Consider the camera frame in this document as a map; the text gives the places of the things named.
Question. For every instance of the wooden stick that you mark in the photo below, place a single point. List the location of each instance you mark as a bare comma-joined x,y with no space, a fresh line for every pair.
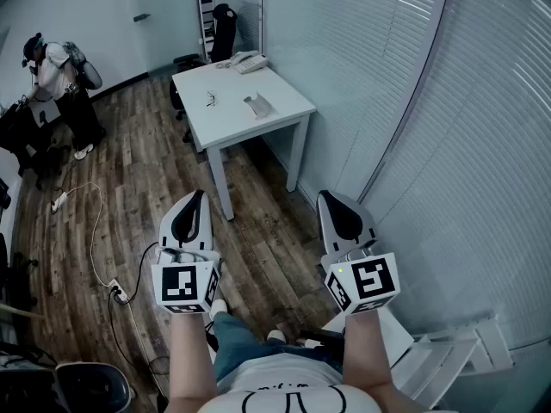
21,311

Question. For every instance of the person's white printed shirt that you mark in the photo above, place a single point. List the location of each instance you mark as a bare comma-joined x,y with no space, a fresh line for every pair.
284,381

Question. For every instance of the person's blue jeans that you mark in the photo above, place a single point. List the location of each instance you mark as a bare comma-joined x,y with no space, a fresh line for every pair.
241,342

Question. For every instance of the white square table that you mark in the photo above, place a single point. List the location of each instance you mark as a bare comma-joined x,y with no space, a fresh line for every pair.
232,97

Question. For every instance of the black cluttered desk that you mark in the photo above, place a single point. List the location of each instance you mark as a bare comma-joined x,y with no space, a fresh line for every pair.
19,136

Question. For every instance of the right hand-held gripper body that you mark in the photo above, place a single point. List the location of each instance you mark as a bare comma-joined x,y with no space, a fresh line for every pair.
372,280

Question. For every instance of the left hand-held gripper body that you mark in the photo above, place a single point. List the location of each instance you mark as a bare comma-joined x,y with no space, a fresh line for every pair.
178,282

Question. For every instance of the white power strip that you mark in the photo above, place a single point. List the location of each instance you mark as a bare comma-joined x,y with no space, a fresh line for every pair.
59,200
119,291

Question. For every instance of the white desk telephone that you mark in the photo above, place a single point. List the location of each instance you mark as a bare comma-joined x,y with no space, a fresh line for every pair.
249,62

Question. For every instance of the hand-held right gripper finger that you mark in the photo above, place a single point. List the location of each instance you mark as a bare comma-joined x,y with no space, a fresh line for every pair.
366,224
325,226

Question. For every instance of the person's white left shoe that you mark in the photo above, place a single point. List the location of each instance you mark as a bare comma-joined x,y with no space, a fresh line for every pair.
218,308

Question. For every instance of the person's right forearm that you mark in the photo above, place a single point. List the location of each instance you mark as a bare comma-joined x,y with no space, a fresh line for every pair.
368,351

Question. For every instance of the black thin-framed glasses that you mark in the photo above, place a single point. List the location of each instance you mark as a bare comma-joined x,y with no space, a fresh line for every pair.
211,98

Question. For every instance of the person's left forearm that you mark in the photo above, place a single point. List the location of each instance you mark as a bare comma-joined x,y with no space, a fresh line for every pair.
191,359

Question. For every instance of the white slatted chair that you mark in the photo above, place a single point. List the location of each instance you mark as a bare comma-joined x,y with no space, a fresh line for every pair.
447,351

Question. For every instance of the black high-back office chair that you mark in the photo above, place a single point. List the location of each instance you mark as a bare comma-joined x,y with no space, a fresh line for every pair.
224,32

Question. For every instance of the person's white right shoe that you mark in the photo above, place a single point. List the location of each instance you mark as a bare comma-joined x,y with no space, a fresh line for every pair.
276,336

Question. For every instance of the black low office chair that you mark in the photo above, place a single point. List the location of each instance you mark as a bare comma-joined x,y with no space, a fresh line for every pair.
175,97

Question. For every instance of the white narrow shelf unit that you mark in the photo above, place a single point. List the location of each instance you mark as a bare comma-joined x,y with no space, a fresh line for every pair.
206,11

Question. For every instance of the black device at waist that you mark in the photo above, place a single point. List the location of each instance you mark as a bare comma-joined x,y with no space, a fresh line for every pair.
320,337

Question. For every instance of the black round-backed chair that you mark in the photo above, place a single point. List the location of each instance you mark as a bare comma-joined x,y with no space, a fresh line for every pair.
92,387

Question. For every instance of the grey glasses case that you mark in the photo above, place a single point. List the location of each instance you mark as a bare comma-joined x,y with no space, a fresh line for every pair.
259,104

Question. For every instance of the person's white shoe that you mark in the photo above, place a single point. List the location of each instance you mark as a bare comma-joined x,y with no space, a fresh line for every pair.
276,336
218,308

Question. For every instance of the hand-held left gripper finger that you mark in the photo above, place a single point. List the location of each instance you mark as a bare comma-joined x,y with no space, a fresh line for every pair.
206,226
165,230

